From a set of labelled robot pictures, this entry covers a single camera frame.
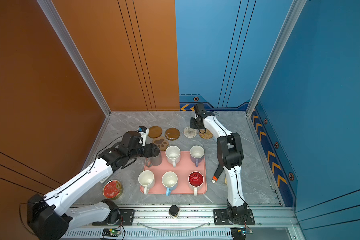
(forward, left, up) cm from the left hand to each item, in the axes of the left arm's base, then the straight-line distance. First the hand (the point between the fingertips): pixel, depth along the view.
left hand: (153, 144), depth 79 cm
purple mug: (+4, -25, -16) cm, 30 cm away
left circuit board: (-37, +17, -20) cm, 45 cm away
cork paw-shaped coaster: (+13, -1, -18) cm, 22 cm away
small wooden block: (-20, -34, +6) cm, 40 cm away
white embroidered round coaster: (+21, -20, -17) cm, 34 cm away
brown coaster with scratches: (+21, -8, -18) cm, 28 cm away
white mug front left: (-13, +4, -14) cm, 20 cm away
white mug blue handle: (-12, -9, -18) cm, 24 cm away
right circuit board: (-37, -44, -19) cm, 60 cm away
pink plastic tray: (-5, -16, -18) cm, 25 cm away
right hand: (+23, -22, -11) cm, 34 cm away
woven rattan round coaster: (+20, -32, -18) cm, 42 cm away
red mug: (-13, -23, -17) cm, 31 cm away
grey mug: (-2, +1, -15) cm, 15 cm away
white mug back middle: (+3, -10, -17) cm, 20 cm away
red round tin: (-19, +21, -16) cm, 32 cm away
